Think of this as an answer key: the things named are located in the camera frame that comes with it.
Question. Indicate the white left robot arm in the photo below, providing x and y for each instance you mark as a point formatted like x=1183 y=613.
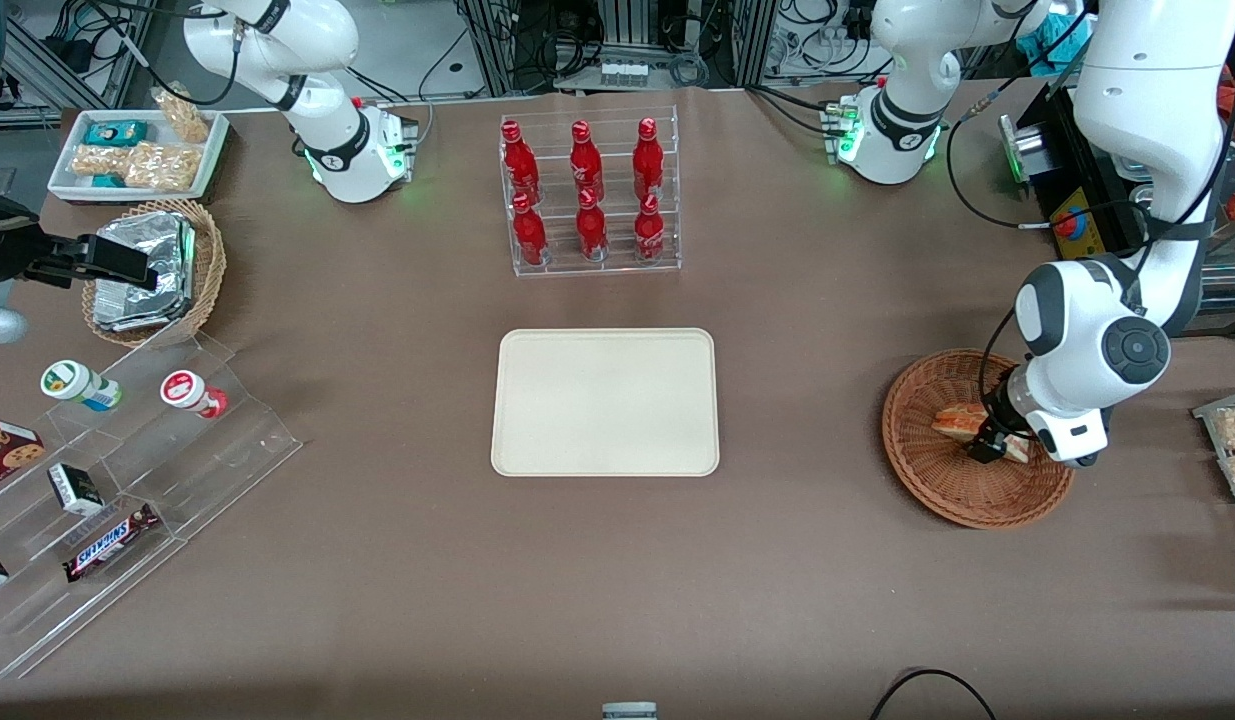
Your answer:
x=1147 y=150

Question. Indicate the white rectangular snack tray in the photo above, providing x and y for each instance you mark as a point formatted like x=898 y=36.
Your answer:
x=65 y=180

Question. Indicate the teal snack box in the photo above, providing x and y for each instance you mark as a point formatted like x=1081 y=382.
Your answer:
x=115 y=133

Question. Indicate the triangular sandwich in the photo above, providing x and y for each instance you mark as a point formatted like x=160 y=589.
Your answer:
x=959 y=422

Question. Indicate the clear acrylic stepped display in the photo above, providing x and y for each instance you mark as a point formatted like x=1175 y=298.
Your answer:
x=207 y=470

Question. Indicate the clear bag of nuts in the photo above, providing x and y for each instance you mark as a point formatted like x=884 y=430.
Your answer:
x=185 y=115

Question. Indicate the red cola bottle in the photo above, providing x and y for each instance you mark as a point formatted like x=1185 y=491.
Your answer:
x=529 y=235
x=648 y=165
x=592 y=230
x=649 y=235
x=586 y=165
x=520 y=165

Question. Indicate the black control box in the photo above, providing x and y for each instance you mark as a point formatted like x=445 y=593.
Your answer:
x=1077 y=175

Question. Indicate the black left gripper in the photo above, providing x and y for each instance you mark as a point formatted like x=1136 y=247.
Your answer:
x=999 y=413

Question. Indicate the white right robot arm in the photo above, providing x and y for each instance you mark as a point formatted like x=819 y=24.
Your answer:
x=342 y=150

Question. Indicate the brown round wicker basket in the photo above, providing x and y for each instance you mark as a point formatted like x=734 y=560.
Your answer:
x=937 y=490

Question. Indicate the white socket strip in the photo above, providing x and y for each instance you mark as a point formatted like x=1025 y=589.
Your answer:
x=622 y=74

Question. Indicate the clear acrylic bottle rack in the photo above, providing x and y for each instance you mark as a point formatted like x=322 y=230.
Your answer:
x=617 y=270

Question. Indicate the grey metal clamp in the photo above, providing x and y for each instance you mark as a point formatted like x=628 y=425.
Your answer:
x=629 y=711

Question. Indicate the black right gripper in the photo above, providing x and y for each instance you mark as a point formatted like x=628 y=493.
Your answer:
x=7 y=248

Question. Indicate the clear bag of crackers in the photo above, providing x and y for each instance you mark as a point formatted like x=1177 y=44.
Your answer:
x=99 y=160

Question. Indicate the small teal snack packet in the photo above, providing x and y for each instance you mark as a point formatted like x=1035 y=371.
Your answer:
x=107 y=181

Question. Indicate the large clear snack bag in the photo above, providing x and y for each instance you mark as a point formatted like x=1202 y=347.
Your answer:
x=165 y=167

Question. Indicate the small black white carton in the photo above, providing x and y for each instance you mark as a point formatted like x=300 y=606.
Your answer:
x=74 y=490

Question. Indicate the foil wrapped package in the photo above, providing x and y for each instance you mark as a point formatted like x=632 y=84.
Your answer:
x=127 y=308
x=147 y=235

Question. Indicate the light tan wicker basket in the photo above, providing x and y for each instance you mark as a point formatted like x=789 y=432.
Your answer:
x=209 y=270

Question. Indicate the green lid yogurt bottle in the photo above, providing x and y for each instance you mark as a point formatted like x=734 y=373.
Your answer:
x=77 y=385

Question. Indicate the teal cloth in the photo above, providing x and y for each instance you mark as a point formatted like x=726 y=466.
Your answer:
x=1062 y=40

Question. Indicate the brown snickers bar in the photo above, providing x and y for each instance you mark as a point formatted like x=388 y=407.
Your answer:
x=109 y=542

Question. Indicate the red cookie box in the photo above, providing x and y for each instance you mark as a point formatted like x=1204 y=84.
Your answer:
x=2 y=450

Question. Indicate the beige rectangular tray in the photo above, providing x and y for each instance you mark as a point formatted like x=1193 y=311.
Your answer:
x=605 y=402

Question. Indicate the red lid yogurt bottle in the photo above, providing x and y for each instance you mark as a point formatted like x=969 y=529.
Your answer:
x=189 y=392

